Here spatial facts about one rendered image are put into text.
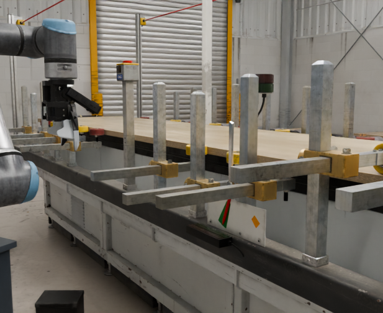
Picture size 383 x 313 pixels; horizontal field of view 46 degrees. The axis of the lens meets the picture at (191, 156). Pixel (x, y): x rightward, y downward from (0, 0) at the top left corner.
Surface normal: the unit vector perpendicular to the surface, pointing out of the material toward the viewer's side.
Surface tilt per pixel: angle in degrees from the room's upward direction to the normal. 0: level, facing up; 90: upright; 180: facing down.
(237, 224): 90
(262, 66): 90
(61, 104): 90
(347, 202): 90
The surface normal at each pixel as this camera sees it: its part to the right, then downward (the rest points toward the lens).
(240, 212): -0.84, 0.07
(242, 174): 0.55, 0.11
